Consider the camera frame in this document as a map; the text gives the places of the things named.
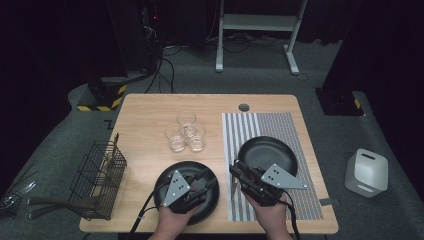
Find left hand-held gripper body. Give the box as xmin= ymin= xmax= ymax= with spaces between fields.
xmin=162 ymin=169 xmax=208 ymax=215

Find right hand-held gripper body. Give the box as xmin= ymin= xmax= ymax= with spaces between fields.
xmin=238 ymin=163 xmax=308 ymax=207

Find black plate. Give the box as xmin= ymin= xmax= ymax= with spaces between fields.
xmin=153 ymin=160 xmax=221 ymax=226
xmin=237 ymin=135 xmax=300 ymax=178

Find black wire basket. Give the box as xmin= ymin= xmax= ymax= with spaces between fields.
xmin=68 ymin=133 xmax=128 ymax=221

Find person's right hand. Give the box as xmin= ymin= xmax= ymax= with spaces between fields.
xmin=244 ymin=191 xmax=292 ymax=236

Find person's left hand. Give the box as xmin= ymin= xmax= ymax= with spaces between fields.
xmin=156 ymin=203 xmax=201 ymax=235

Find clear drinking glass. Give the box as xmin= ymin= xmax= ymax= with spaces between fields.
xmin=176 ymin=110 xmax=197 ymax=138
xmin=164 ymin=123 xmax=187 ymax=153
xmin=185 ymin=123 xmax=207 ymax=153

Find striped woven placemat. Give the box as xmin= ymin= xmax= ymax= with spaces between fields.
xmin=221 ymin=112 xmax=325 ymax=223

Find grey tape piece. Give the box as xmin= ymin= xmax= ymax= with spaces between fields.
xmin=319 ymin=197 xmax=342 ymax=207

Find white box device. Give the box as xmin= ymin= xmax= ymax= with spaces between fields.
xmin=344 ymin=148 xmax=390 ymax=199

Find black yellow striped base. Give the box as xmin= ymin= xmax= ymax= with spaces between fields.
xmin=77 ymin=77 xmax=129 ymax=113
xmin=315 ymin=87 xmax=365 ymax=117

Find white metal stand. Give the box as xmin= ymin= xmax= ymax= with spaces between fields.
xmin=215 ymin=0 xmax=308 ymax=76

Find black equipment rack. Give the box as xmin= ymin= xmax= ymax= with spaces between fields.
xmin=106 ymin=0 xmax=163 ymax=73

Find silver cutlery pile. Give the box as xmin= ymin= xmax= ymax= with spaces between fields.
xmin=0 ymin=181 xmax=37 ymax=216

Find right hand-held gripper cable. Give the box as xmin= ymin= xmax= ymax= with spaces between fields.
xmin=283 ymin=191 xmax=303 ymax=240

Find hand-held gripper cable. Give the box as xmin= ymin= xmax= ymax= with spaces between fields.
xmin=283 ymin=191 xmax=303 ymax=240
xmin=127 ymin=184 xmax=169 ymax=240

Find left hand-held gripper cable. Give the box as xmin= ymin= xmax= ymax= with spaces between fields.
xmin=127 ymin=184 xmax=169 ymax=240

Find black floor cables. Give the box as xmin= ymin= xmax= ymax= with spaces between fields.
xmin=144 ymin=46 xmax=178 ymax=95

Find dark wooden handle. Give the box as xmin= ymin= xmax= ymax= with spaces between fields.
xmin=26 ymin=195 xmax=101 ymax=209
xmin=28 ymin=203 xmax=73 ymax=221

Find black cable tangle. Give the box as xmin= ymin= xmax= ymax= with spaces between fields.
xmin=206 ymin=33 xmax=288 ymax=54

